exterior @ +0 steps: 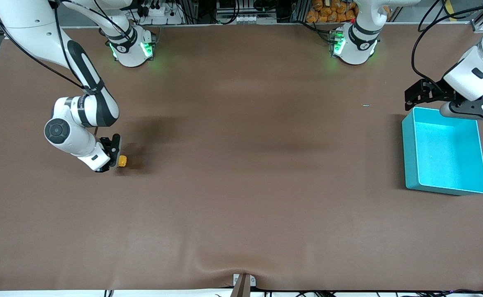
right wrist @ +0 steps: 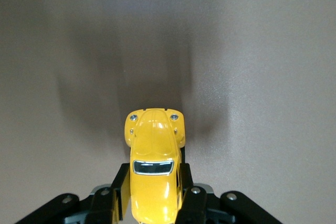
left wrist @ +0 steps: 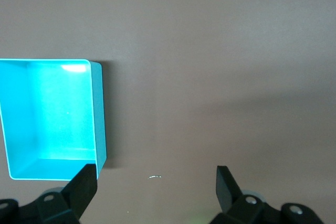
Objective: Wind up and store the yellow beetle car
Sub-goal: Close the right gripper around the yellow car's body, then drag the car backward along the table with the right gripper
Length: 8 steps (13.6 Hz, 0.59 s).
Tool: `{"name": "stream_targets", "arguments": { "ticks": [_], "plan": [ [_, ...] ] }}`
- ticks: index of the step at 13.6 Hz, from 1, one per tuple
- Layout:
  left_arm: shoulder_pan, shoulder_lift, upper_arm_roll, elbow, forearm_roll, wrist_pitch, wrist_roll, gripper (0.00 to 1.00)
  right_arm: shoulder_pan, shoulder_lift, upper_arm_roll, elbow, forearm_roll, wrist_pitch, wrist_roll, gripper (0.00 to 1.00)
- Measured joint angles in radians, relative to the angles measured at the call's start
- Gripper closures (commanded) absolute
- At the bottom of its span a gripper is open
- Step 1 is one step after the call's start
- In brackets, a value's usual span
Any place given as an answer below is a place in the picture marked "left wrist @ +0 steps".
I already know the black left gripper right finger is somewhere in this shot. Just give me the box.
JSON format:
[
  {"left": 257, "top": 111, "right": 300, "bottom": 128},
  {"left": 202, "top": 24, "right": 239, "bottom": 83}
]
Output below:
[{"left": 209, "top": 165, "right": 324, "bottom": 224}]

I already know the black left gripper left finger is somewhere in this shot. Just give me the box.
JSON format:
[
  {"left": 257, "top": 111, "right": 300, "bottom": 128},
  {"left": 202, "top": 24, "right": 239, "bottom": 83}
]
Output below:
[{"left": 0, "top": 163, "right": 98, "bottom": 224}]

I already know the teal plastic storage box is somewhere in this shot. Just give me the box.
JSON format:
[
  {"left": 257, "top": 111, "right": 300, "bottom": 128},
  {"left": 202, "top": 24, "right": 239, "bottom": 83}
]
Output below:
[{"left": 0, "top": 58, "right": 108, "bottom": 182}]

